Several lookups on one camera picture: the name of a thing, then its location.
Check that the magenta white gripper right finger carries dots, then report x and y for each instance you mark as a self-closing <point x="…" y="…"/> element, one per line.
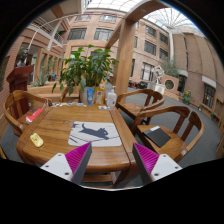
<point x="153" y="166"/>

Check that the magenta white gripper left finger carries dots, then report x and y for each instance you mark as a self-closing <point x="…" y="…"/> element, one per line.
<point x="70" y="166"/>

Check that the grey cat mouse pad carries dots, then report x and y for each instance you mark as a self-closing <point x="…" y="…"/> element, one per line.
<point x="100" y="134"/>

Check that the yellow computer mouse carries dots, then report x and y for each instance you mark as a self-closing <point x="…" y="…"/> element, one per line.
<point x="36" y="140"/>

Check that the black notebook on chair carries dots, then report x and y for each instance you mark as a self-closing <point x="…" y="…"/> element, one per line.
<point x="157" y="136"/>

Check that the wooden table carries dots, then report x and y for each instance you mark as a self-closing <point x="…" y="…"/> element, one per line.
<point x="64" y="128"/>

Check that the wooden chair near right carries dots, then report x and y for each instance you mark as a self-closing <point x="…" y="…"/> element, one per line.
<point x="175" y="147"/>

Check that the wooden chair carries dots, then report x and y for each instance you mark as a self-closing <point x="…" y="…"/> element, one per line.
<point x="17" y="107"/>
<point x="175" y="147"/>
<point x="153" y="100"/>

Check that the red white box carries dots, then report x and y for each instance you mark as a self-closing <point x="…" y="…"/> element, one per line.
<point x="29" y="119"/>

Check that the wooden chair far right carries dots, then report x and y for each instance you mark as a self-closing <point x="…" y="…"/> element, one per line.
<point x="153" y="100"/>

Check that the blue tube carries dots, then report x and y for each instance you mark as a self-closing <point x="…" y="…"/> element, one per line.
<point x="90" y="93"/>

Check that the white pump bottle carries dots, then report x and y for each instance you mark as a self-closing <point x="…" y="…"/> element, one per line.
<point x="111" y="98"/>

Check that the yellow bottle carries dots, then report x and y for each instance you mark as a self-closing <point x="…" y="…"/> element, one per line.
<point x="99" y="96"/>

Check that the wooden chair left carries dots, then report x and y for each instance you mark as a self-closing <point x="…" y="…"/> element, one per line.
<point x="17" y="107"/>

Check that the white statue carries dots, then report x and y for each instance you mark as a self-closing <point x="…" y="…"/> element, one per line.
<point x="158" y="73"/>

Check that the green potted plant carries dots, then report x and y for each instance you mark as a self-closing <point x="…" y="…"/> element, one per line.
<point x="81" y="71"/>

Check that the dark red wooden lectern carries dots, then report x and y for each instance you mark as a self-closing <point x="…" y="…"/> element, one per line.
<point x="18" y="79"/>

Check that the wooden pillar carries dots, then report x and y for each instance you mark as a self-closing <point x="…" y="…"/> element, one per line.
<point x="125" y="34"/>

